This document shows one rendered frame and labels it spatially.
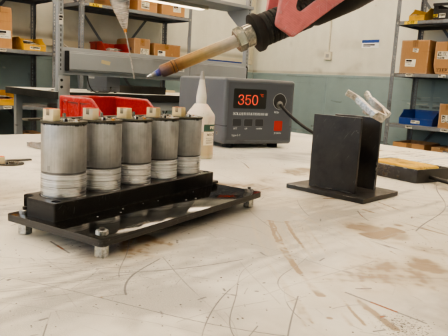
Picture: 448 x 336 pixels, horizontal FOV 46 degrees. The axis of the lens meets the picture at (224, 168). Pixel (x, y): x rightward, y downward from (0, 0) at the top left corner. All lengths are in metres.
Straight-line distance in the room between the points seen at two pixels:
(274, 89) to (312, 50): 5.34
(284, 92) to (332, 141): 0.32
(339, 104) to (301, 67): 0.68
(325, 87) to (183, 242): 5.65
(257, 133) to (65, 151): 0.48
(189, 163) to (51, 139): 0.12
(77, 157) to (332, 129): 0.23
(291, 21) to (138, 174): 0.13
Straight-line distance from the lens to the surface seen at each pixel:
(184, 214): 0.31
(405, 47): 4.90
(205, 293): 0.23
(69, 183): 0.29
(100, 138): 0.31
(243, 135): 0.72
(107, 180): 0.31
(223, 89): 0.71
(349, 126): 0.44
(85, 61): 2.89
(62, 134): 0.29
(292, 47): 6.27
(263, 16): 0.34
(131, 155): 0.33
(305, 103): 6.08
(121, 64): 3.00
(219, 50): 0.34
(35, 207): 0.30
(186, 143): 0.37
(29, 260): 0.27
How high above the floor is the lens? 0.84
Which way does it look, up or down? 9 degrees down
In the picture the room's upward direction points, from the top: 3 degrees clockwise
